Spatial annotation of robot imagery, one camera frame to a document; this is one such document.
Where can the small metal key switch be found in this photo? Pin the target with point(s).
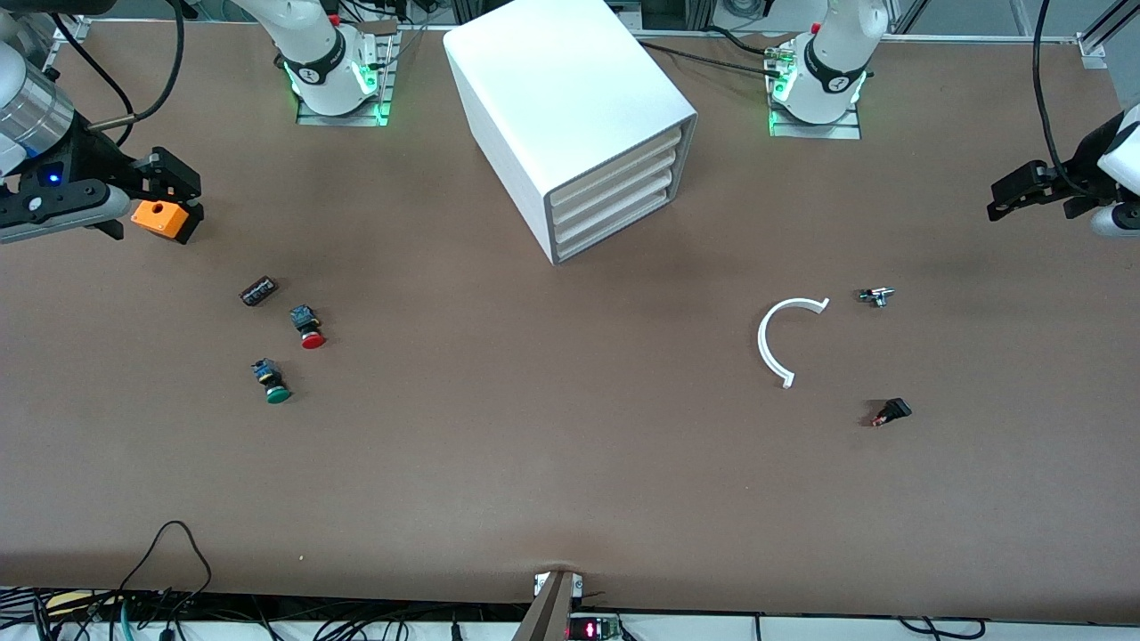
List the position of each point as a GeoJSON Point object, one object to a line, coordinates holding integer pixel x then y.
{"type": "Point", "coordinates": [877, 296]}

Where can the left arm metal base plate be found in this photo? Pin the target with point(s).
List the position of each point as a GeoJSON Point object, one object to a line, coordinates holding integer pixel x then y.
{"type": "Point", "coordinates": [815, 130]}

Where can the device with red display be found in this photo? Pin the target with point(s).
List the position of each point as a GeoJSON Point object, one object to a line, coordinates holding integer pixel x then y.
{"type": "Point", "coordinates": [592, 629]}

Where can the camera mount post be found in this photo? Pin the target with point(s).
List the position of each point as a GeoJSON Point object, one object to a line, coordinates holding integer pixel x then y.
{"type": "Point", "coordinates": [548, 614]}

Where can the white curved plastic arc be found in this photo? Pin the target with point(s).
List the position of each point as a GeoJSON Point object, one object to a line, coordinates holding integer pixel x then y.
{"type": "Point", "coordinates": [762, 343]}

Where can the green push button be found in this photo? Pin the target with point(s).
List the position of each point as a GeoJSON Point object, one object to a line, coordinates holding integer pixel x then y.
{"type": "Point", "coordinates": [272, 383]}

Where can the small black switch block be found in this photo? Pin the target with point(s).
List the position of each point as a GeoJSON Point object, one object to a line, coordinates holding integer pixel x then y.
{"type": "Point", "coordinates": [258, 291]}

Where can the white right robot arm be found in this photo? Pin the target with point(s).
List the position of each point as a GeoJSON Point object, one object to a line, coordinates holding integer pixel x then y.
{"type": "Point", "coordinates": [325, 62]}

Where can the red push button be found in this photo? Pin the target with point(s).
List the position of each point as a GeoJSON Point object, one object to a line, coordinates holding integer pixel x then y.
{"type": "Point", "coordinates": [310, 331]}

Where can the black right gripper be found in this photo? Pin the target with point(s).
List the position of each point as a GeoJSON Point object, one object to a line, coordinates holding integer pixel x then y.
{"type": "Point", "coordinates": [96, 158]}

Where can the black rocker switch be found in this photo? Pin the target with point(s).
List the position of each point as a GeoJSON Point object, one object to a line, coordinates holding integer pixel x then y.
{"type": "Point", "coordinates": [892, 410]}

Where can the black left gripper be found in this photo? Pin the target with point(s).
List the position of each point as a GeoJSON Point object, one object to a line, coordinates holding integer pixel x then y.
{"type": "Point", "coordinates": [1071, 175]}

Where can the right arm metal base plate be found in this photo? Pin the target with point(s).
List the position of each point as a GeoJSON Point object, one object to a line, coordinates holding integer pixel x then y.
{"type": "Point", "coordinates": [392, 80]}

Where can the orange button box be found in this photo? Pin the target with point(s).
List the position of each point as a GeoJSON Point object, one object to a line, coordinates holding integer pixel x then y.
{"type": "Point", "coordinates": [158, 218]}

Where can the white drawer cabinet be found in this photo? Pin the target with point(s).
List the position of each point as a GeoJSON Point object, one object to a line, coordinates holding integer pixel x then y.
{"type": "Point", "coordinates": [552, 80]}

